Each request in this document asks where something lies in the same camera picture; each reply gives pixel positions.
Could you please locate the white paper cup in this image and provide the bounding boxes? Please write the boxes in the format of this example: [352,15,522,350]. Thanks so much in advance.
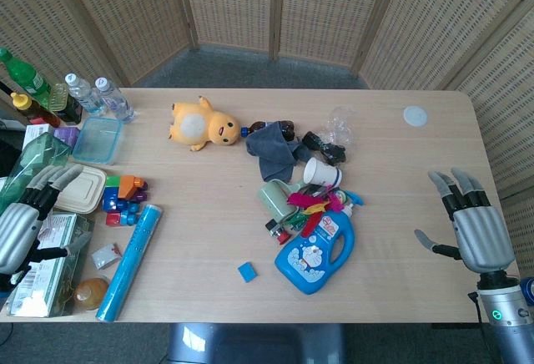
[303,157,344,186]

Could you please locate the light green lint roller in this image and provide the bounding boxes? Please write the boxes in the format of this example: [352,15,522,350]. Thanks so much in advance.
[257,179,301,225]

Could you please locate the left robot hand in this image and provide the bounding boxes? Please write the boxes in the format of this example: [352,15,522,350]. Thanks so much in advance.
[0,164,93,286]

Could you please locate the small blue square block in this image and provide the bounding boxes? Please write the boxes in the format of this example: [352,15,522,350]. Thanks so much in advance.
[237,260,259,284]

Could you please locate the orange drink bottle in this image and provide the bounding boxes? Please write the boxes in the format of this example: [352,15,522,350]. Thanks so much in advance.
[73,276,110,311]

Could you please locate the woven bamboo folding screen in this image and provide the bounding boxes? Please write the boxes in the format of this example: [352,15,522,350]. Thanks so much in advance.
[0,0,534,256]

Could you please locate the dark cola bottle blue cap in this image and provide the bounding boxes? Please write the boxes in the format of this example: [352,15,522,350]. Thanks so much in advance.
[240,119,298,142]

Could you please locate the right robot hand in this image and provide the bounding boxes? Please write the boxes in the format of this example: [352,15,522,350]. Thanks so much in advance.
[414,167,516,274]

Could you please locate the orange toy block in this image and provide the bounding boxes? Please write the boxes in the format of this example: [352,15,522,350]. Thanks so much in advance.
[118,174,145,200]

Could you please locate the small gray white packet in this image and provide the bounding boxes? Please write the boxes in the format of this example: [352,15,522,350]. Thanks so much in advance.
[91,242,122,271]

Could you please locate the black binder clip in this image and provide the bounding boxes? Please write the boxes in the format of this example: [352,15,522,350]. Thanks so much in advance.
[265,219,292,245]

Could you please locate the green printed carton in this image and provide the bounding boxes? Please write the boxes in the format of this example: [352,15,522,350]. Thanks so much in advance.
[6,212,96,318]

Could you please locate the white round lid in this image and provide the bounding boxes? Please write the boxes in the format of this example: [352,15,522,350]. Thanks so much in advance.
[402,105,430,128]

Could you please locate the green soda bottle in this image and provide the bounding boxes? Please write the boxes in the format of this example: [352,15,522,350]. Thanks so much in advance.
[0,48,53,106]

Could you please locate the white box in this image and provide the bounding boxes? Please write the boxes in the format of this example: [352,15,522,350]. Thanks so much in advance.
[23,124,58,150]

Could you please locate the brown sauce bottle yellow cap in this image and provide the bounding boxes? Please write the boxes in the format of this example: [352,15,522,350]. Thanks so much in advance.
[10,92,62,128]

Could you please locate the clear crumpled plastic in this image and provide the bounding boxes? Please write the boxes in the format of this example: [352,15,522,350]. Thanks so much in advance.
[326,105,355,146]

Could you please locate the dark oil bottle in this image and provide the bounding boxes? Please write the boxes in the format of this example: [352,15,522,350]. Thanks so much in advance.
[48,83,83,126]

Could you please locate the purple toy block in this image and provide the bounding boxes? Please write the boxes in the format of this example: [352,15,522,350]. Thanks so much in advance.
[133,178,150,203]

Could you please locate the yellow plush toy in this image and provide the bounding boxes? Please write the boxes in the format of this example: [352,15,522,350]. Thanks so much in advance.
[169,95,242,152]

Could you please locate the colourful printed packet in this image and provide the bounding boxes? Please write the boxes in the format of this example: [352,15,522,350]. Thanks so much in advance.
[287,211,312,232]

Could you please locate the blue detergent bottle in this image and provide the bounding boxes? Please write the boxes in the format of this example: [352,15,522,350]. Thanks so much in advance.
[274,203,356,296]

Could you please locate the large blue toy block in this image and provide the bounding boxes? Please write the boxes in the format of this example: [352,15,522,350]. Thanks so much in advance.
[103,187,126,211]

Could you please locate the blue rolled tube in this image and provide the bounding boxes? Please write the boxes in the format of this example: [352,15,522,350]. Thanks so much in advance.
[95,204,164,323]

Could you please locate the black cable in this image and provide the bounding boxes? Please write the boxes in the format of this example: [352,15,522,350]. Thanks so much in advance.
[467,291,491,328]

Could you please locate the beige lunch box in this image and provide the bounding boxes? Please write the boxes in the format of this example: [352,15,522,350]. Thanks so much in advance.
[53,164,108,215]

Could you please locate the black crumpled object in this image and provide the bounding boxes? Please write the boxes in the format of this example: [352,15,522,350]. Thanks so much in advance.
[300,130,348,164]

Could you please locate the blue gray robot torso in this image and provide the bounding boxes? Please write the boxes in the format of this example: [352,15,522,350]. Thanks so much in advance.
[169,322,347,364]

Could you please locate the purple box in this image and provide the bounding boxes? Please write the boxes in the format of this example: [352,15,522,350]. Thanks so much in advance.
[53,126,80,149]

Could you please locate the small blue toy block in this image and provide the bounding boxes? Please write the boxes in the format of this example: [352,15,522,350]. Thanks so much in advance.
[119,200,142,226]

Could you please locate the clear water bottle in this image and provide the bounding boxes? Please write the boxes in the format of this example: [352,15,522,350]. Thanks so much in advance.
[64,73,108,115]
[94,77,137,124]

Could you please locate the transparent green bottle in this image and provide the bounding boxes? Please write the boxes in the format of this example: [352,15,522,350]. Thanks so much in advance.
[0,132,73,215]

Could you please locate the gray cloth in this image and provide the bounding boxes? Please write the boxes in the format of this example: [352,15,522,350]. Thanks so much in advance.
[244,124,313,182]

